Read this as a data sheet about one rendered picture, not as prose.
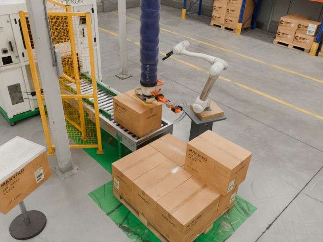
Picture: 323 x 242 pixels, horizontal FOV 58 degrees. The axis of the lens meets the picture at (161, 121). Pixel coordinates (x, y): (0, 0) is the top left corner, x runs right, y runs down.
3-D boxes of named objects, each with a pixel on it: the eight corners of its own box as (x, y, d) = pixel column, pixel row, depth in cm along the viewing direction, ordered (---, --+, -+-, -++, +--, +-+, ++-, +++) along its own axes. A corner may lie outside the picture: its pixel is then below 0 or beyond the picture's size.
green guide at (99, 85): (80, 76, 553) (80, 72, 548) (85, 75, 560) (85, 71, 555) (133, 109, 459) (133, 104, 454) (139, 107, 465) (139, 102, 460)
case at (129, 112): (113, 120, 430) (112, 97, 408) (134, 111, 454) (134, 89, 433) (140, 138, 395) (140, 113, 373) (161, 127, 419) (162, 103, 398)
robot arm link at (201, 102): (205, 109, 407) (199, 117, 391) (195, 103, 410) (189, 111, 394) (227, 64, 354) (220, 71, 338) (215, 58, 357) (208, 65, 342)
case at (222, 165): (183, 169, 348) (187, 142, 326) (204, 155, 372) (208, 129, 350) (225, 197, 313) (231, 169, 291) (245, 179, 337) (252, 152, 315)
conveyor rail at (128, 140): (54, 92, 528) (52, 82, 517) (56, 91, 531) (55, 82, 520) (134, 153, 391) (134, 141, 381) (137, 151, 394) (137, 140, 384)
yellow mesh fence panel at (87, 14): (46, 155, 441) (14, 12, 327) (47, 151, 449) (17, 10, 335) (104, 153, 450) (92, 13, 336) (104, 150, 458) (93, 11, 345)
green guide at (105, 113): (54, 84, 521) (54, 79, 517) (60, 82, 528) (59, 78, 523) (105, 121, 427) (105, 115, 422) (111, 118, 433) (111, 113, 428)
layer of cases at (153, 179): (112, 187, 372) (111, 163, 351) (167, 154, 432) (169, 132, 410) (180, 250, 302) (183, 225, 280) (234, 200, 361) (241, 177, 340)
